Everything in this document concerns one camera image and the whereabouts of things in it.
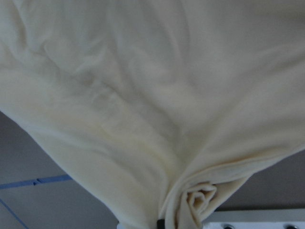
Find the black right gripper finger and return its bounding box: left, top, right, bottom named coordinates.
left=157, top=219, right=165, bottom=229

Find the cream long-sleeve printed shirt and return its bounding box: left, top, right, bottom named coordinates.
left=0, top=0, right=305, bottom=229

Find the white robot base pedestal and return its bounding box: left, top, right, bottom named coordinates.
left=116, top=208, right=305, bottom=229

